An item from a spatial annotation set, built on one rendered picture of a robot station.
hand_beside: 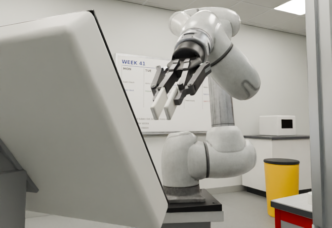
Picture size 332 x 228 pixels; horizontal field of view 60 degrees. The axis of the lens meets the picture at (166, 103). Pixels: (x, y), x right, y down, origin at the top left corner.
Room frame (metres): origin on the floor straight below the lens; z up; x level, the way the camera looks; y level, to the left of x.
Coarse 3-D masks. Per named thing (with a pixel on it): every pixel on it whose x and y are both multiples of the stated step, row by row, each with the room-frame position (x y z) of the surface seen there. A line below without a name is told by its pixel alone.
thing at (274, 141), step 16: (272, 128) 4.50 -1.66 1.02; (288, 128) 4.50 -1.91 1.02; (256, 144) 4.44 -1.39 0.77; (272, 144) 4.17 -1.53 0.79; (288, 144) 4.30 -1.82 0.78; (304, 144) 4.45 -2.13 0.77; (256, 160) 4.45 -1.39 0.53; (304, 160) 4.45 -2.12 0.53; (256, 176) 4.46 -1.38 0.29; (304, 176) 4.44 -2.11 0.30; (256, 192) 4.53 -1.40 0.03; (304, 192) 4.51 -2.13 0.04
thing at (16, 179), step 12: (0, 180) 0.39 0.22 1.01; (12, 180) 0.40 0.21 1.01; (24, 180) 0.42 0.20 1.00; (0, 192) 0.39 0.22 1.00; (12, 192) 0.40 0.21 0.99; (24, 192) 0.42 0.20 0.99; (0, 204) 0.39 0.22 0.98; (12, 204) 0.40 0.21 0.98; (24, 204) 0.42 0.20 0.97; (0, 216) 0.39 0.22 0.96; (12, 216) 0.40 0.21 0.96; (24, 216) 0.42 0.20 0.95
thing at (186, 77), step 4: (184, 60) 0.64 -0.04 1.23; (188, 60) 0.63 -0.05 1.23; (184, 64) 0.63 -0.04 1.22; (188, 64) 0.62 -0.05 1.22; (184, 68) 0.62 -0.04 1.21; (188, 68) 0.62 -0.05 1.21; (184, 72) 0.61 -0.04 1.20; (188, 72) 0.62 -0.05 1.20; (184, 76) 0.60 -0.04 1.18; (188, 76) 0.61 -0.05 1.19; (180, 80) 0.59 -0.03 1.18; (184, 80) 0.58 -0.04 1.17; (188, 80) 0.61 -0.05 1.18; (180, 84) 0.56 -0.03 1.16; (184, 84) 0.57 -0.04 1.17; (180, 88) 0.57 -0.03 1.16
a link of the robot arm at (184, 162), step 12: (180, 132) 1.25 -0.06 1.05; (168, 144) 1.18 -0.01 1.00; (180, 144) 1.16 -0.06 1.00; (192, 144) 1.18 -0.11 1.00; (204, 144) 1.20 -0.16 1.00; (168, 156) 1.17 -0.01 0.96; (180, 156) 1.16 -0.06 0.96; (192, 156) 1.16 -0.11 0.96; (204, 156) 1.17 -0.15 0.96; (168, 168) 1.17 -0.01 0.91; (180, 168) 1.16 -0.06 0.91; (192, 168) 1.16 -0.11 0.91; (204, 168) 1.17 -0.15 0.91; (168, 180) 1.18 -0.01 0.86; (180, 180) 1.16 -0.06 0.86; (192, 180) 1.17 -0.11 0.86
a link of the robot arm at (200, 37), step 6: (186, 30) 0.71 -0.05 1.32; (192, 30) 0.70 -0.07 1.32; (198, 30) 0.70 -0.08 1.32; (180, 36) 0.71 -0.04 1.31; (186, 36) 0.69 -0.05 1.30; (192, 36) 0.68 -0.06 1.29; (198, 36) 0.68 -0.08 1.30; (204, 36) 0.69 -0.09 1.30; (180, 42) 0.69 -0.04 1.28; (198, 42) 0.68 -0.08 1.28; (204, 42) 0.68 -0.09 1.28; (210, 42) 0.71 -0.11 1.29; (174, 48) 0.71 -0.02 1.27; (204, 48) 0.68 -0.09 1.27; (210, 48) 0.71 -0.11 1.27; (204, 60) 0.70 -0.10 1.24
